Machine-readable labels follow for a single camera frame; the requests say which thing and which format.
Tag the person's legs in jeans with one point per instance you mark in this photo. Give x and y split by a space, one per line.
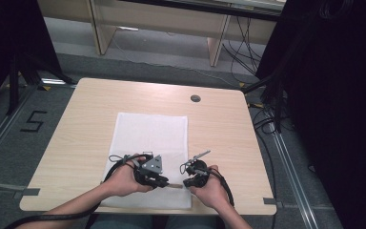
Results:
127 222

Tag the grey tape strip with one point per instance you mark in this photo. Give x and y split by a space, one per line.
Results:
269 201
27 192

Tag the grey metal floor rail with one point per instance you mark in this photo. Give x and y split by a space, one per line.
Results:
294 178
0 132

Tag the white cloth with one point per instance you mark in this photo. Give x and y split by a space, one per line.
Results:
151 136

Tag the light wooden desk frame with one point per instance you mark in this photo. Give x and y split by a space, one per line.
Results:
158 19

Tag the person's left hand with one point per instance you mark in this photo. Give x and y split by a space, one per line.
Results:
122 181

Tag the black curtain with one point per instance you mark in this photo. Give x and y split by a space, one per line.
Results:
336 111
12 38

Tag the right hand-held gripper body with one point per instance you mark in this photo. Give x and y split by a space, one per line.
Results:
198 170

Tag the person's right hand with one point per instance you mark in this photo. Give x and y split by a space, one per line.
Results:
211 191

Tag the black metal stand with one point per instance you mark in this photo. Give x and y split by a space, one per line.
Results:
13 86

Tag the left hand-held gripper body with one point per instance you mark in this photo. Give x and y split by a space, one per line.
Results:
151 167

